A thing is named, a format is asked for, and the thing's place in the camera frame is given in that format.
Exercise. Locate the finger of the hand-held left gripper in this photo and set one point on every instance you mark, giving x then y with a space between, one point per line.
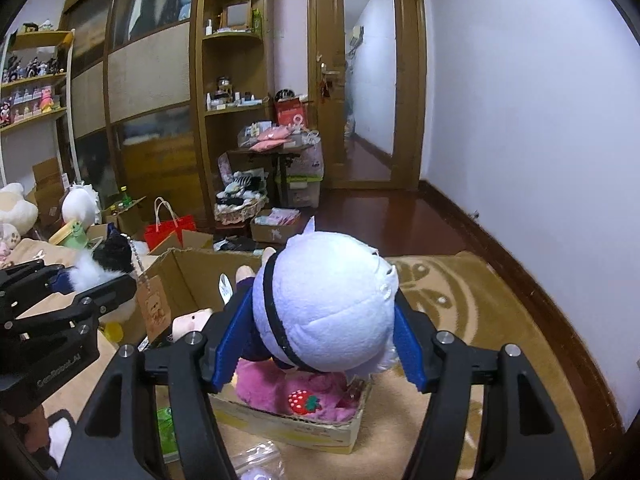
100 299
30 276

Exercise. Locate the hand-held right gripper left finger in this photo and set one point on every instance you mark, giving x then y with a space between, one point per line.
230 350

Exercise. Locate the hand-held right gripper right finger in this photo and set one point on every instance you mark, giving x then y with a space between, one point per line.
410 355

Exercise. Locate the pink pig roll plush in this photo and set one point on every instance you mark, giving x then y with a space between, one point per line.
192 322

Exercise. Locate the black and white plush toy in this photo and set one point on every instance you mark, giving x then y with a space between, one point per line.
117 255

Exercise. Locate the pink strawberry plush toy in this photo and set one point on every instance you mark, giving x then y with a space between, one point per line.
280 391

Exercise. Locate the white-haired plush doll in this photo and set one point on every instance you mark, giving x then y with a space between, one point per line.
325 305

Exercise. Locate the green frog toy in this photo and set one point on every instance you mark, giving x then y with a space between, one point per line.
72 232

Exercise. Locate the beige bear plush toy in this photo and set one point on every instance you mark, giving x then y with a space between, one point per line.
17 210

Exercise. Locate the beige flower printed blanket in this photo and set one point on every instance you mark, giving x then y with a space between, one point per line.
450 290

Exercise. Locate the large white plush toy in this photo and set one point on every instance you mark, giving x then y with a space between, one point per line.
77 205

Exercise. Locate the cardboard box with bottles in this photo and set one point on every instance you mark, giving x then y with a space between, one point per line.
130 218

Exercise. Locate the red paper bag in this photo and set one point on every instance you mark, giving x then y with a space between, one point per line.
170 231

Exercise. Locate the green tissue pack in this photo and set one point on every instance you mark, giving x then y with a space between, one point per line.
167 425

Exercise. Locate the tall cardboard box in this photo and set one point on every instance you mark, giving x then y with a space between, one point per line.
47 175

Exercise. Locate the green glass bottle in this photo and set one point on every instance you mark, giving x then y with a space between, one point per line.
124 197

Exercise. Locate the clear plastic wrapper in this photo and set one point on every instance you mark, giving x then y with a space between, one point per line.
255 457

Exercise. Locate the flat cardboard box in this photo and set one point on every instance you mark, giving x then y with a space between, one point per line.
195 240

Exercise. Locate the open cardboard box pink items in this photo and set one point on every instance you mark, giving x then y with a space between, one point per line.
272 235

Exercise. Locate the wicker basket with socks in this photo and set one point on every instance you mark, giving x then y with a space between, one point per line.
240 215

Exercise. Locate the clear plastic storage bin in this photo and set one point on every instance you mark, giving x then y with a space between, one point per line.
306 195

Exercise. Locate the pink figurine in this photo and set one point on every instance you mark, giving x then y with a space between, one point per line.
46 100

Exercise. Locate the row of small figurines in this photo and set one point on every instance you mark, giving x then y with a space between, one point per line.
32 69

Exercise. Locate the small dark side table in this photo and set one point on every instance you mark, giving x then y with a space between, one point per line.
280 149

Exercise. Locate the pink pouches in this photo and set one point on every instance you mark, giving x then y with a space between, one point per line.
267 140

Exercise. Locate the wooden wardrobe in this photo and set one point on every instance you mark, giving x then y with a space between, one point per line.
145 75

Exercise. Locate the red gift box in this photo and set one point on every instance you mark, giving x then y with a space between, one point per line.
287 110

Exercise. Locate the wooden corner shelf unit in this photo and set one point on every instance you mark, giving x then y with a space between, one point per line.
232 36

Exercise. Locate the yellow wall shelf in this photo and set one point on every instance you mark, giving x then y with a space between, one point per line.
37 35

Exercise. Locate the wooden picture frame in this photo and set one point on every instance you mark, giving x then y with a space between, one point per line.
235 15

